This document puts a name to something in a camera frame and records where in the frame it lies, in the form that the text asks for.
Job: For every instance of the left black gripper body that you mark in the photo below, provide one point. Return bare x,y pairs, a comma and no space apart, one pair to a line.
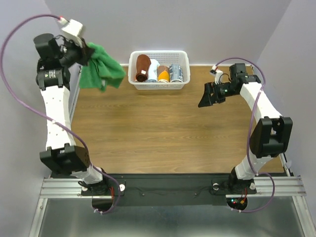
71,54

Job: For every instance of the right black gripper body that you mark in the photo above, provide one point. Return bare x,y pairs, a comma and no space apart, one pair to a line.
223,91

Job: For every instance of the green towel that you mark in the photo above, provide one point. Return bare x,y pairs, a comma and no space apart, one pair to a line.
101,70

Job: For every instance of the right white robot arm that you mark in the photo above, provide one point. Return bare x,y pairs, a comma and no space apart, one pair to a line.
269,132

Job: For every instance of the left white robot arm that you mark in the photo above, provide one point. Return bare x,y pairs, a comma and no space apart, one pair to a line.
50,53

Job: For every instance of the grey patterned rolled towel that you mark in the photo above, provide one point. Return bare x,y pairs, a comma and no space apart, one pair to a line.
175,73

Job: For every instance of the brown orange rolled towel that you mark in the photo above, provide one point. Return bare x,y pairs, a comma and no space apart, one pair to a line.
163,74

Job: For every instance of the white plastic basket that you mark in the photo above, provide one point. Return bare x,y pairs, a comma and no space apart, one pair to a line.
166,58

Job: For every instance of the white blue rolled towel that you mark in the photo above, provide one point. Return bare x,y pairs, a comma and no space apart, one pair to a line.
152,71

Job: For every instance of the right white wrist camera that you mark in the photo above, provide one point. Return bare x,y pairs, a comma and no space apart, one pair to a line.
217,73

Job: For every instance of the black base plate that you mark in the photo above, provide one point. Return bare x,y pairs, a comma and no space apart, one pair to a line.
158,190

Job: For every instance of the aluminium frame rail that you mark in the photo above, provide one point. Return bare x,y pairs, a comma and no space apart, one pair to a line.
56,190

